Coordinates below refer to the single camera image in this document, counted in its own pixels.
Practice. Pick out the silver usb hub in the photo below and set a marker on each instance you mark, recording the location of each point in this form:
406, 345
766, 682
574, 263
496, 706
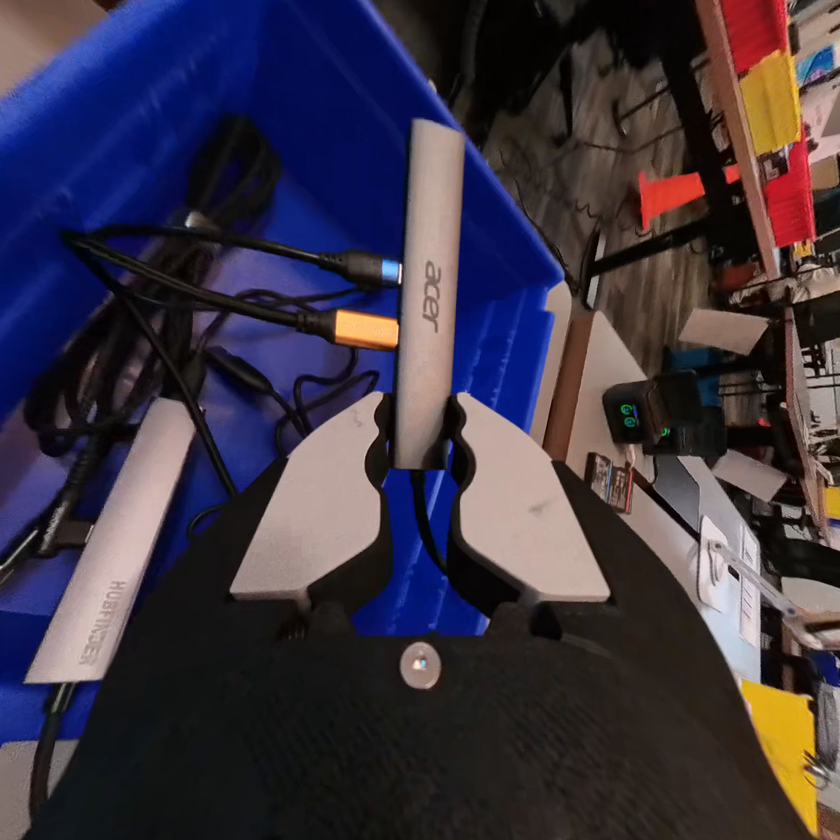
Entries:
124, 538

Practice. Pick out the yellow sheet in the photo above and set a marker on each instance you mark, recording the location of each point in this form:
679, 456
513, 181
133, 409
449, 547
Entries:
781, 741

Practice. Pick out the grey usb hub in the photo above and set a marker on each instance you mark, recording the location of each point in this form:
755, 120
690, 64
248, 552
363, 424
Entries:
430, 216

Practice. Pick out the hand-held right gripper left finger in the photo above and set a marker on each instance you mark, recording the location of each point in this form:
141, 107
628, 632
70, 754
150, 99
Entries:
315, 525

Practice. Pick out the small dark packet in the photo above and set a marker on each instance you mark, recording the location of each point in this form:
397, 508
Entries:
610, 482

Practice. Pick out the red and yellow banner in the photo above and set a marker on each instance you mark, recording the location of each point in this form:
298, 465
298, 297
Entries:
774, 98

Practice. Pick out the black box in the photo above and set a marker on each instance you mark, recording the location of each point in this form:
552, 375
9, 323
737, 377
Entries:
692, 413

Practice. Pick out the orange traffic cone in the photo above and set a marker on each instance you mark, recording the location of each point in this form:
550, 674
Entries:
669, 195

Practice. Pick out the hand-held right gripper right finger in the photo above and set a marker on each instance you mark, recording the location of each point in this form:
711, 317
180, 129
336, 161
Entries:
525, 525

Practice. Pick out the blue plastic bin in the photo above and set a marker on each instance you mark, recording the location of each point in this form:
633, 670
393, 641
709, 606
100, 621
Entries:
315, 98

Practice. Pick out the white card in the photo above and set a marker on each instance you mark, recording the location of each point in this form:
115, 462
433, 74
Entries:
712, 564

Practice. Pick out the black charger green display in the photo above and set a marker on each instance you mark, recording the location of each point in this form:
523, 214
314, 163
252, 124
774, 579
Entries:
627, 413

